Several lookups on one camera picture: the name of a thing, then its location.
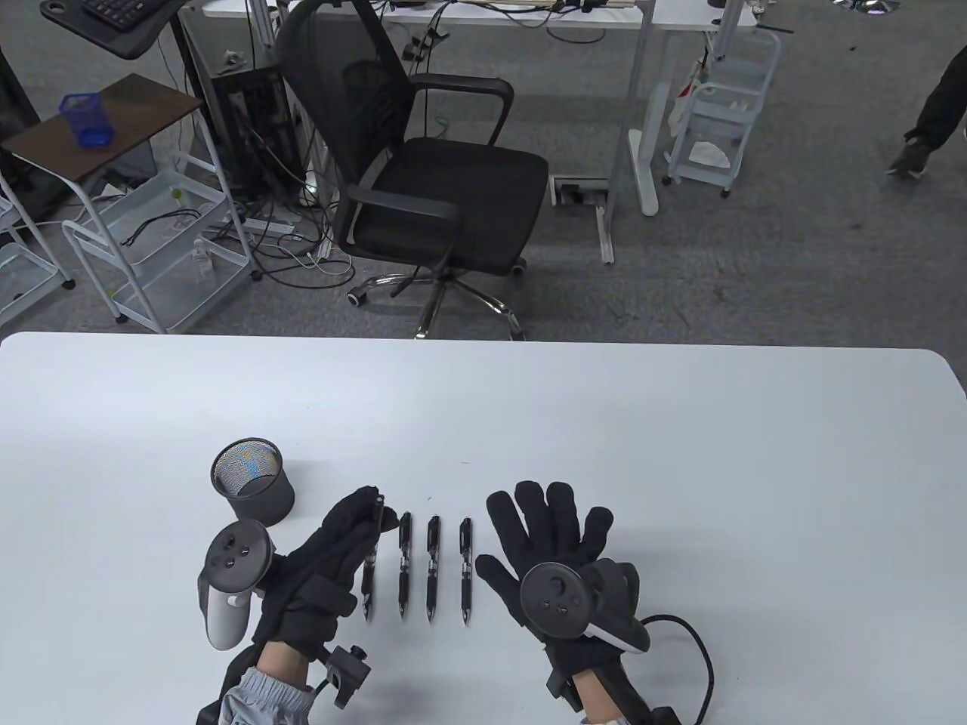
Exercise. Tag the black keyboard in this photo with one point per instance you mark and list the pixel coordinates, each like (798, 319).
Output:
(121, 10)

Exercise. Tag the grey white left controller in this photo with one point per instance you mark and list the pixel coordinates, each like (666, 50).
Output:
(227, 574)

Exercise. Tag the brown top side table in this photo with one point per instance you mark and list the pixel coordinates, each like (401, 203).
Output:
(106, 124)

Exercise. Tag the blue mesh pen cup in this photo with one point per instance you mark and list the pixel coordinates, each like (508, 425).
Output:
(87, 124)

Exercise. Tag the person's left forearm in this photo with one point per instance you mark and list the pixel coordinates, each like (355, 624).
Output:
(264, 691)

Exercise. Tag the person's right hand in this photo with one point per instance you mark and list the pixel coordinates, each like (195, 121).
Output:
(551, 540)

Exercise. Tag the person's left thumb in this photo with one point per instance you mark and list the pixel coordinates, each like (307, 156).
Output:
(387, 518)

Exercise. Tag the person's right thumb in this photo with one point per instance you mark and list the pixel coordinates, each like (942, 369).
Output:
(495, 575)

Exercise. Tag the black standing desk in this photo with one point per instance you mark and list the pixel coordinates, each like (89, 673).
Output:
(121, 34)

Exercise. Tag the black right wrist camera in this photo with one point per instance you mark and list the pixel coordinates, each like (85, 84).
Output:
(666, 716)

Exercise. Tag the black computer tower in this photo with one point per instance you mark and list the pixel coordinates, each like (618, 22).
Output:
(253, 128)

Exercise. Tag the floor socket box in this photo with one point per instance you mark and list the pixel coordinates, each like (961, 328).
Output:
(580, 190)

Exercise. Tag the black mesh pen holder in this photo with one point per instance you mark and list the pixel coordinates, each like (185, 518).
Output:
(261, 495)

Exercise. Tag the person's left hand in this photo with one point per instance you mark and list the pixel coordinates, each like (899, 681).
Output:
(317, 574)

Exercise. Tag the black pen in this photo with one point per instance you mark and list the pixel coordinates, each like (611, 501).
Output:
(466, 570)
(404, 566)
(432, 570)
(368, 581)

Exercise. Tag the dark grey right controller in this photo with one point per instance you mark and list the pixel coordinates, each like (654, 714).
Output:
(559, 596)

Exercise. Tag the black office chair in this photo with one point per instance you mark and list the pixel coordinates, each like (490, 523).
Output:
(438, 181)

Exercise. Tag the white power strip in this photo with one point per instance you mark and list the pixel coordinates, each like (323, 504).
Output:
(268, 225)

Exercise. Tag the person's right middle finger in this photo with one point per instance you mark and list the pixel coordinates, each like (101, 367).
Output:
(532, 513)

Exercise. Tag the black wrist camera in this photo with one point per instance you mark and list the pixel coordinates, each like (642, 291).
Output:
(666, 716)
(347, 672)

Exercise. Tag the person's right little finger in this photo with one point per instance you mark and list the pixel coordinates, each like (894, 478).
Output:
(597, 532)

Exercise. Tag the person's right forearm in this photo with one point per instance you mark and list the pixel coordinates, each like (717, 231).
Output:
(600, 698)

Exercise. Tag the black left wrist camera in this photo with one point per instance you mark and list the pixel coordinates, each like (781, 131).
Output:
(347, 672)

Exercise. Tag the white plastic trolley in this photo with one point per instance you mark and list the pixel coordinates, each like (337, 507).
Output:
(725, 113)

